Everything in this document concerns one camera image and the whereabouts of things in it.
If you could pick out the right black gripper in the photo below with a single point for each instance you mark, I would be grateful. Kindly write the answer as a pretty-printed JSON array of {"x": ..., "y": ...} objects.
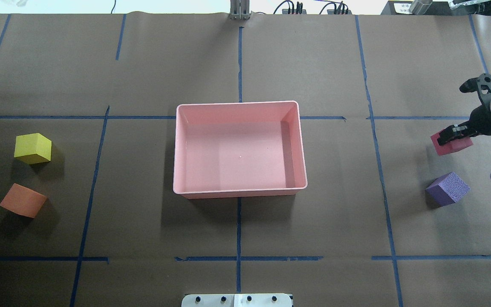
[{"x": 480, "y": 118}]

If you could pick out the red foam block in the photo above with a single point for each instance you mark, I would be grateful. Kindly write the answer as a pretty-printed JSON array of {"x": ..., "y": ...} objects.
[{"x": 450, "y": 147}]

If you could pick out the yellow foam block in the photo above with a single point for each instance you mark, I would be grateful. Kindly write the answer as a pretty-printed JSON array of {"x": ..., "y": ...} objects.
[{"x": 33, "y": 148}]

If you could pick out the pink plastic bin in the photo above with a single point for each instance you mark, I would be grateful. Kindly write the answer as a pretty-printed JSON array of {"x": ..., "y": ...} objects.
[{"x": 247, "y": 149}]

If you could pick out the purple foam block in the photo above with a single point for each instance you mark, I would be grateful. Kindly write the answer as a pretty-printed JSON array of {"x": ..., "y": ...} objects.
[{"x": 447, "y": 189}]

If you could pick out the orange foam block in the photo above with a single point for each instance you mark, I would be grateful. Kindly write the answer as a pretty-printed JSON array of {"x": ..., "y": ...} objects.
[{"x": 23, "y": 201}]

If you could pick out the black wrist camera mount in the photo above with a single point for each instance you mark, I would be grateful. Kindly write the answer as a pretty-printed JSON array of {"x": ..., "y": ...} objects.
[{"x": 481, "y": 84}]

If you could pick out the aluminium frame post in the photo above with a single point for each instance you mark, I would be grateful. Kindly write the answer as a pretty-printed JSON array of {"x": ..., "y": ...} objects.
[{"x": 240, "y": 10}]

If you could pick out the white pedestal post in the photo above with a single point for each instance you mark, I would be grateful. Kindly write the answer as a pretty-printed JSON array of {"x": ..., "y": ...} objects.
[{"x": 238, "y": 300}]

